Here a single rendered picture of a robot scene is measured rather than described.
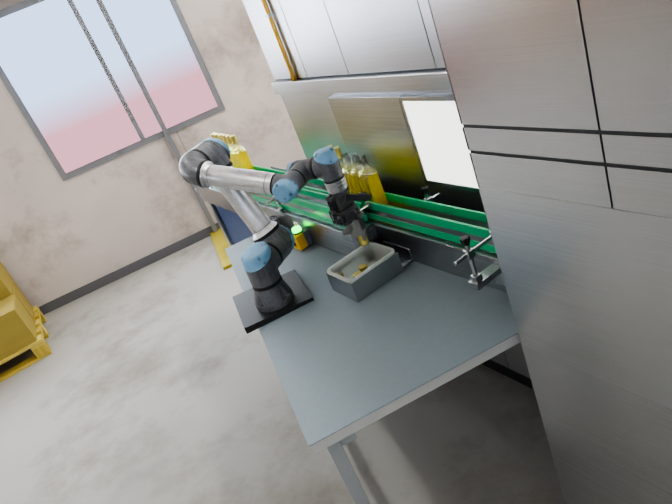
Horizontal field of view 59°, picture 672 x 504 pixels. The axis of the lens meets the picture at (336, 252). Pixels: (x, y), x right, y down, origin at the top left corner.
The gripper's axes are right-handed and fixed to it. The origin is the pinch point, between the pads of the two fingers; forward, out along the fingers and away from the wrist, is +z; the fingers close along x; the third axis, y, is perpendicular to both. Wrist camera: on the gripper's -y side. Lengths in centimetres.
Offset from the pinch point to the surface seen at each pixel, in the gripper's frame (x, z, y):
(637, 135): 115, -47, 8
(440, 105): 26, -37, -29
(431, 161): 13.3, -15.8, -29.8
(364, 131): -22.1, -26.0, -30.7
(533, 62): 96, -61, 8
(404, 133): 3.3, -26.3, -29.9
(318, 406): 39, 17, 55
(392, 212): 3.4, -2.5, -13.7
